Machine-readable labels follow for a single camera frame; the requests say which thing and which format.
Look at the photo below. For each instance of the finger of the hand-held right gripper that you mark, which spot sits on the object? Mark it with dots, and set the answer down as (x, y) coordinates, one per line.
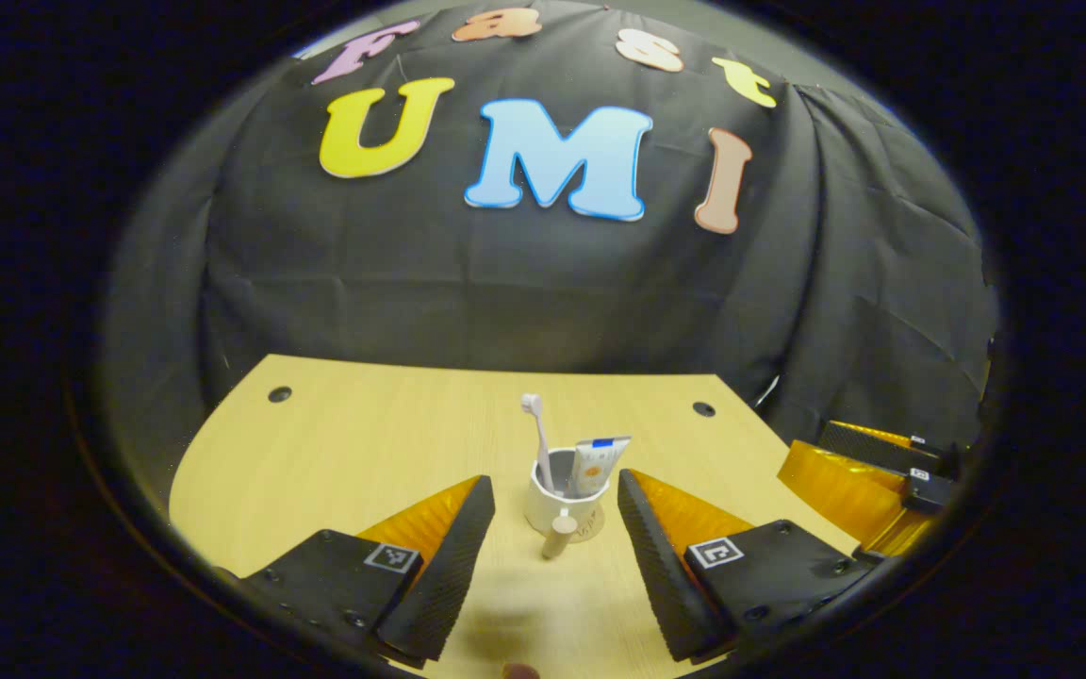
(882, 445)
(835, 486)

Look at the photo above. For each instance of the black backdrop cloth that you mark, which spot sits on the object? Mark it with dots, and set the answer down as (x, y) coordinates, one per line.
(505, 283)

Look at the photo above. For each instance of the light wooden desktop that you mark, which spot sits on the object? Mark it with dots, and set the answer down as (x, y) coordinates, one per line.
(364, 453)

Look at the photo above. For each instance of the white toothpaste tube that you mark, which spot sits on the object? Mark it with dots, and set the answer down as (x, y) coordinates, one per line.
(595, 462)

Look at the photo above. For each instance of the pale pink toothbrush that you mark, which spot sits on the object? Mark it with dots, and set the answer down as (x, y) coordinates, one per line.
(534, 407)

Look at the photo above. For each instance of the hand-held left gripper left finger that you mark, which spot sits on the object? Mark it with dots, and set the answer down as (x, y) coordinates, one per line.
(449, 566)

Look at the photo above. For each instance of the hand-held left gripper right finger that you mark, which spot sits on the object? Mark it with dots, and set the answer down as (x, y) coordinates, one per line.
(656, 566)

